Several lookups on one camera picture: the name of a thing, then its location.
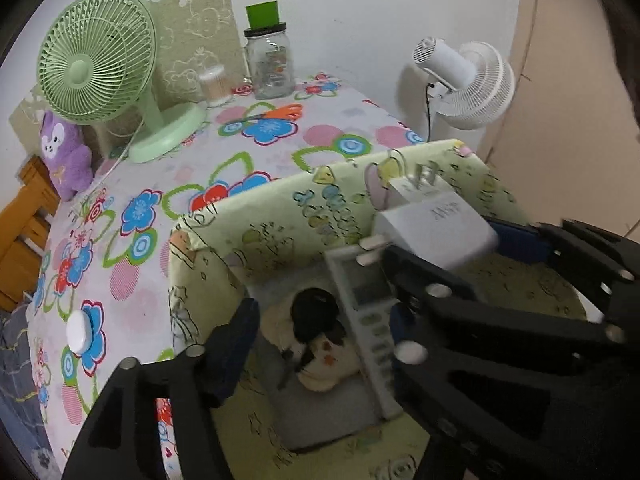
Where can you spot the floral tablecloth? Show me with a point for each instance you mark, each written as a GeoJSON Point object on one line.
{"type": "Point", "coordinates": [165, 240]}

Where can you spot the beige cartoon mat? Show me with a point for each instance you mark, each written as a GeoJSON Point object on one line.
{"type": "Point", "coordinates": [200, 20]}

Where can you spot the glass jar with black lid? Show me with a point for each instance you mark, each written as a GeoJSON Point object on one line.
{"type": "Point", "coordinates": [270, 67]}

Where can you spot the green plastic cup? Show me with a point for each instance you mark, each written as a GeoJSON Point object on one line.
{"type": "Point", "coordinates": [263, 15]}

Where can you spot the white flat box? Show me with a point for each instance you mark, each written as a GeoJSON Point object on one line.
{"type": "Point", "coordinates": [330, 420]}

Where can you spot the beige wardrobe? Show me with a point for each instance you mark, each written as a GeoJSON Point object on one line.
{"type": "Point", "coordinates": [560, 110]}

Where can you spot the black and cream plush toy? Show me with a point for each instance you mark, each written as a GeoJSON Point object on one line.
{"type": "Point", "coordinates": [325, 355]}

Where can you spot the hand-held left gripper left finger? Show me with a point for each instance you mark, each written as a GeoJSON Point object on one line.
{"type": "Point", "coordinates": [235, 355]}

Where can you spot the wooden chair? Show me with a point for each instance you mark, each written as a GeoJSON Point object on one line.
{"type": "Point", "coordinates": [22, 240]}

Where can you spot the yellow-green cartoon storage box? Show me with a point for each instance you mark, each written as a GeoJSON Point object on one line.
{"type": "Point", "coordinates": [300, 210]}

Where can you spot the white standing fan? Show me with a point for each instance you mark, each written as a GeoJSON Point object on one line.
{"type": "Point", "coordinates": [475, 90]}

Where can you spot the white remote control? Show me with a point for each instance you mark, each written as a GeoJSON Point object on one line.
{"type": "Point", "coordinates": [370, 320]}

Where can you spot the clear cotton swab container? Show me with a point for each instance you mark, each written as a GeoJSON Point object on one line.
{"type": "Point", "coordinates": [215, 87]}

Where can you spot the grey-blue plaid blanket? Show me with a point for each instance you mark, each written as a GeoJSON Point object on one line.
{"type": "Point", "coordinates": [20, 400]}

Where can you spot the purple plush toy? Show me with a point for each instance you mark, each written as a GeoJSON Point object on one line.
{"type": "Point", "coordinates": [65, 160]}

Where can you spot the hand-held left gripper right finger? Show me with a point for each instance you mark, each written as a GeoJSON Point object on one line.
{"type": "Point", "coordinates": [395, 322]}

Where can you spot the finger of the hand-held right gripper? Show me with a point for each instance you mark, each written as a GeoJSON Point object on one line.
{"type": "Point", "coordinates": [520, 242]}
{"type": "Point", "coordinates": [450, 310]}

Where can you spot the white wall charger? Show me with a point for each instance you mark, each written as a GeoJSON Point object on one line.
{"type": "Point", "coordinates": [440, 230]}

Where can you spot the green desk fan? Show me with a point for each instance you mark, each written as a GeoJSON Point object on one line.
{"type": "Point", "coordinates": [95, 55]}

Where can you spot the white round device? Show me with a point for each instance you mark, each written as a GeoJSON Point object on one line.
{"type": "Point", "coordinates": [79, 332]}

